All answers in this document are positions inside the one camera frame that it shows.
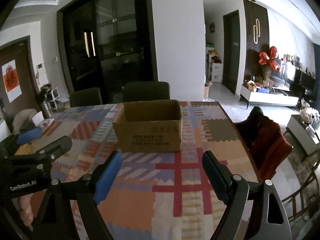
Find red paper door poster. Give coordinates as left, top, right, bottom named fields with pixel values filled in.
left=1, top=60, right=22, bottom=103

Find dark dining chair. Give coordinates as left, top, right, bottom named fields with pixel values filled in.
left=70, top=87, right=103, bottom=107
left=123, top=81, right=170, bottom=102

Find red jacket on chair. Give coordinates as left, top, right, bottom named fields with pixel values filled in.
left=235, top=106, right=293, bottom=180

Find colourful patchwork tablecloth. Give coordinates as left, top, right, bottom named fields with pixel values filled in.
left=27, top=101, right=259, bottom=239

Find low coffee table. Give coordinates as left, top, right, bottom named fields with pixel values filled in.
left=286, top=114, right=319, bottom=157

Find brown cardboard box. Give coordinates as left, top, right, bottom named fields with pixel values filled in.
left=112, top=100, right=182, bottom=153

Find dark glass sliding door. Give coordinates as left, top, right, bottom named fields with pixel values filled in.
left=57, top=0, right=157, bottom=103

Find white storage drawers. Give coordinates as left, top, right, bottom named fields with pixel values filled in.
left=210, top=62, right=223, bottom=83

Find red balloon bow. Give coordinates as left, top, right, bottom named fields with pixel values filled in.
left=259, top=46, right=280, bottom=72

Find dark interior door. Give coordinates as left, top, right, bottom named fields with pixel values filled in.
left=222, top=10, right=240, bottom=94

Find gold clip wall ornament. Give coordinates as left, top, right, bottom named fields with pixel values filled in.
left=253, top=18, right=261, bottom=44

